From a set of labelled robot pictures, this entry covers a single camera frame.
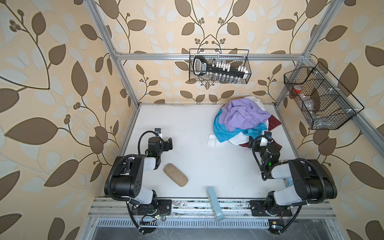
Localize white cloth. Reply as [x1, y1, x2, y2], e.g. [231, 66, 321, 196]
[207, 110, 269, 147]

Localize right black wire basket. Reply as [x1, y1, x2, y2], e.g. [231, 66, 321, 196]
[284, 62, 364, 130]

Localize blue tissue pack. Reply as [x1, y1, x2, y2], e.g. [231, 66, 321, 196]
[284, 179, 293, 188]

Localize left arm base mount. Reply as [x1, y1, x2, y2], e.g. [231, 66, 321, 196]
[132, 199, 173, 216]

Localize teal cloth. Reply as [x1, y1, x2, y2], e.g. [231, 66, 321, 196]
[213, 110, 268, 145]

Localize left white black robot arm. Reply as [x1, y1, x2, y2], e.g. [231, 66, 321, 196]
[104, 128, 173, 235]

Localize red capped item in basket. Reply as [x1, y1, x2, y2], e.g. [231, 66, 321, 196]
[292, 85, 303, 95]

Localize back black wire basket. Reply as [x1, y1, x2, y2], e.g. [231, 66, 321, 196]
[189, 48, 252, 85]

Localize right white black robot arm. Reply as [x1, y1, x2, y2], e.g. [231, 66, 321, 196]
[249, 131, 338, 235]

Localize maroon cloth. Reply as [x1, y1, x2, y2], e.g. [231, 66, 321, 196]
[240, 115, 282, 148]

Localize black wire basket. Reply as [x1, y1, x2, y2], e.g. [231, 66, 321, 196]
[284, 62, 364, 130]
[189, 48, 252, 85]

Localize light blue rectangular block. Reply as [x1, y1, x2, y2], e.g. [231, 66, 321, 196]
[207, 187, 225, 222]

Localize aluminium frame rails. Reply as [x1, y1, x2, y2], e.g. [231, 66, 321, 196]
[80, 0, 384, 240]

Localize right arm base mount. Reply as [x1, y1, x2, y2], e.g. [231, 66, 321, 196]
[249, 200, 293, 218]

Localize black tool with white bits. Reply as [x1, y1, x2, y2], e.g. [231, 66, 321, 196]
[189, 55, 252, 80]

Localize tan oval sponge pad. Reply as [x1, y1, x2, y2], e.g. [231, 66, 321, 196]
[164, 164, 188, 187]

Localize purple cloth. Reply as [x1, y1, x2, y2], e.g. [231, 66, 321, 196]
[219, 98, 271, 132]

